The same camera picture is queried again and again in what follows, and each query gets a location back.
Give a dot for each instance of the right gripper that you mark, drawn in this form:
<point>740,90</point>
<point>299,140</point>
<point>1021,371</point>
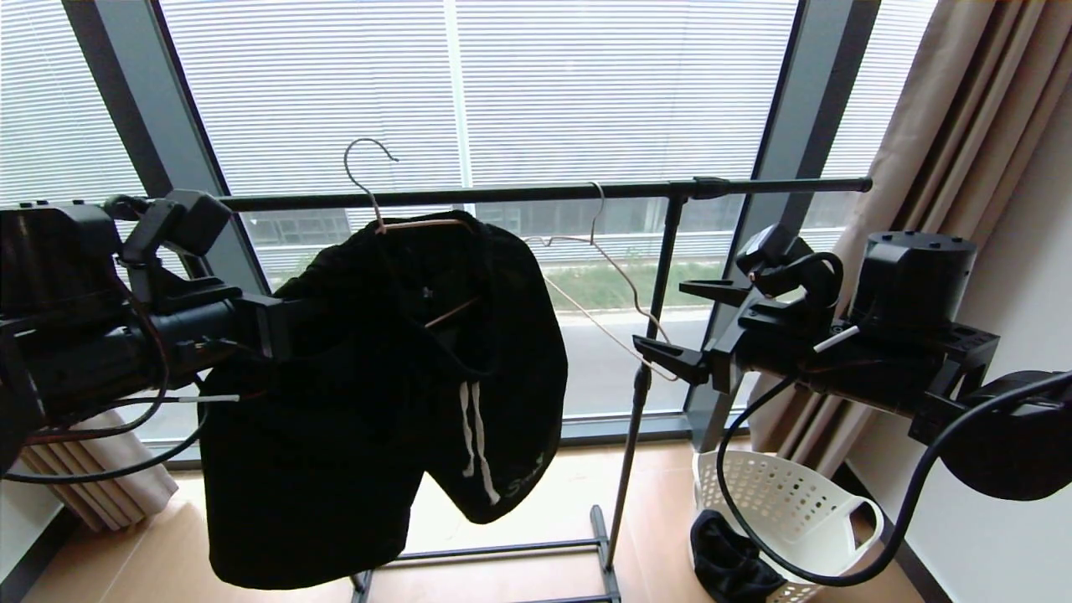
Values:
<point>779,347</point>

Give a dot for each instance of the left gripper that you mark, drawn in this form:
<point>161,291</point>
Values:
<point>201,335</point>

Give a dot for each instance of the pink clothes hanger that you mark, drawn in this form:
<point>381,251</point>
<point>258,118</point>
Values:
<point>419,224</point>
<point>596,209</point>

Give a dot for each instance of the black shorts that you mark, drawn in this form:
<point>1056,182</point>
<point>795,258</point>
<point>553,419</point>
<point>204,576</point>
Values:
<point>335,435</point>

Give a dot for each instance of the black garment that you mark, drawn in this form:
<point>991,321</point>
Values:
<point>729,561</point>

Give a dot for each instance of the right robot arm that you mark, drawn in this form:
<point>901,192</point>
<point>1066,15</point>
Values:
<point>913,276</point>

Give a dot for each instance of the white laundry basket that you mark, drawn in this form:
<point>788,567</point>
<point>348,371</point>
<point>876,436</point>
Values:
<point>787,502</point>

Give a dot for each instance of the black clothes rack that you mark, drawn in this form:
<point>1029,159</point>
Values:
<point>519,193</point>

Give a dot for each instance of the beige curtain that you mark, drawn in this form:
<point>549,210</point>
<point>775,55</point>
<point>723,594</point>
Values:
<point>930,151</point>
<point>100,494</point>

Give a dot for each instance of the window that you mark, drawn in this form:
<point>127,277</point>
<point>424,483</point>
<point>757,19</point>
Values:
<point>628,84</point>

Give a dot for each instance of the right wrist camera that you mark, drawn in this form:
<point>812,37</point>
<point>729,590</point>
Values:
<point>766,247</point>

